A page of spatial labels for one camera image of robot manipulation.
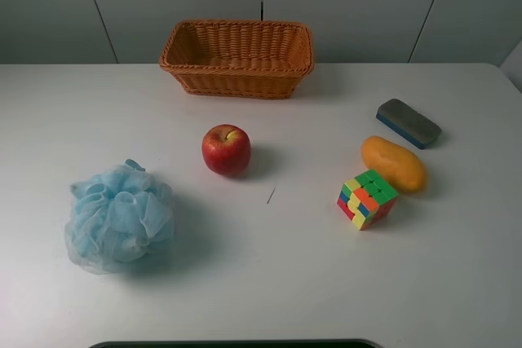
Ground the orange mango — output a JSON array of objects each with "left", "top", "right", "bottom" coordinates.
[{"left": 361, "top": 136, "right": 428, "bottom": 194}]

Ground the orange wicker basket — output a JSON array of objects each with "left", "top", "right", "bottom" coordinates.
[{"left": 158, "top": 20, "right": 314, "bottom": 99}]

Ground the colourful puzzle cube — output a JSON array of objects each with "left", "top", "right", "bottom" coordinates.
[{"left": 337, "top": 170, "right": 399, "bottom": 231}]

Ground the red apple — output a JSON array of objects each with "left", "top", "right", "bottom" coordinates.
[{"left": 201, "top": 124, "right": 251, "bottom": 177}]

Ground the blue mesh bath pouf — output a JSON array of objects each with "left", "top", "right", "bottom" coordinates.
[{"left": 64, "top": 159, "right": 175, "bottom": 273}]

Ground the blue grey board eraser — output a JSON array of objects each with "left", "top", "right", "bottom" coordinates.
[{"left": 376, "top": 99, "right": 442, "bottom": 149}]

